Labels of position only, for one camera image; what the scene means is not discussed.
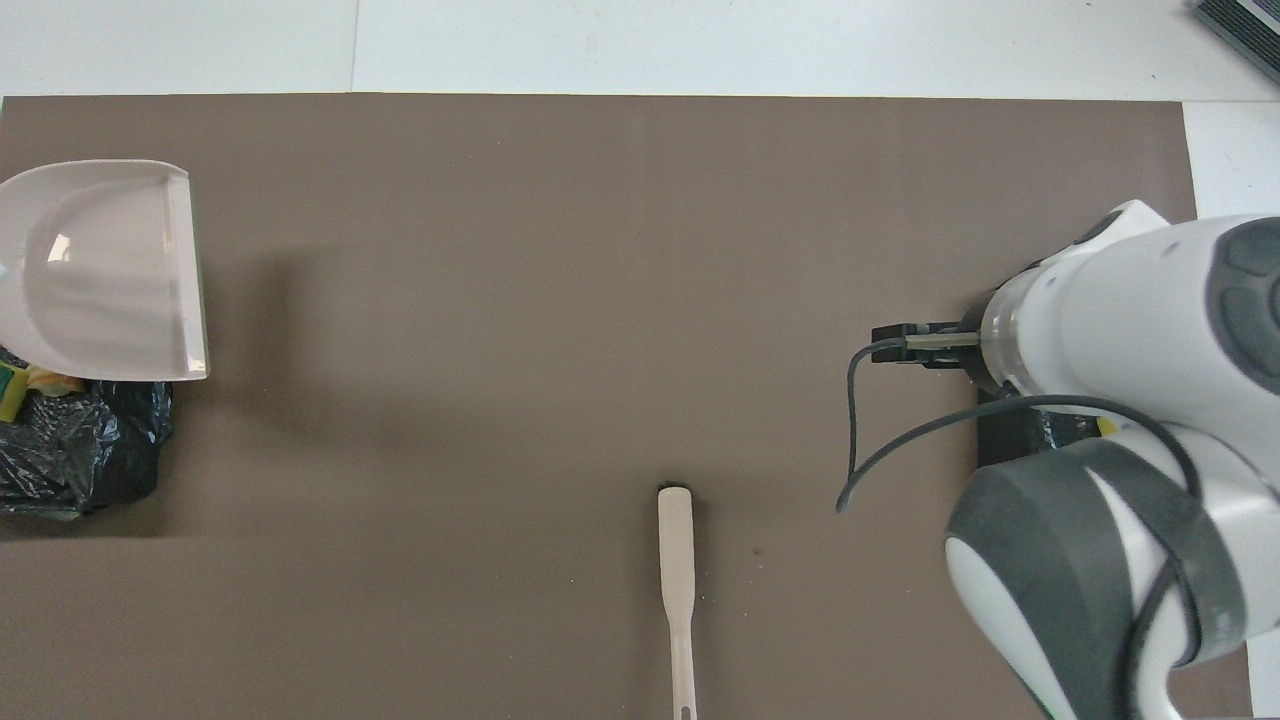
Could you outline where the beige hand brush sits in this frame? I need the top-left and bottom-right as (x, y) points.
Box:
(657, 483), (698, 720)

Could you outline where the beige plastic dustpan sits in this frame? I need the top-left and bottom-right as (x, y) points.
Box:
(0, 159), (210, 383)

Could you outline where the brown fried nugget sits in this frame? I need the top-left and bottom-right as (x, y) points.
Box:
(30, 366), (89, 399)

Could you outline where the yellow sponge with green side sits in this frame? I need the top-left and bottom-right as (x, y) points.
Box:
(0, 362), (36, 423)

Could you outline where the black bag-lined bin pink mark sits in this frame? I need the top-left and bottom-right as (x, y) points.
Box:
(0, 345), (176, 519)

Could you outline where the brown table mat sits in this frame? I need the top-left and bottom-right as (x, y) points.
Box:
(0, 94), (1253, 720)

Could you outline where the dark ribbed grille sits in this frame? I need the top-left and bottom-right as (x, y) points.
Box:
(1195, 0), (1280, 86)

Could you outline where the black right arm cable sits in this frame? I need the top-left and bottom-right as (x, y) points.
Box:
(836, 338), (1201, 513)

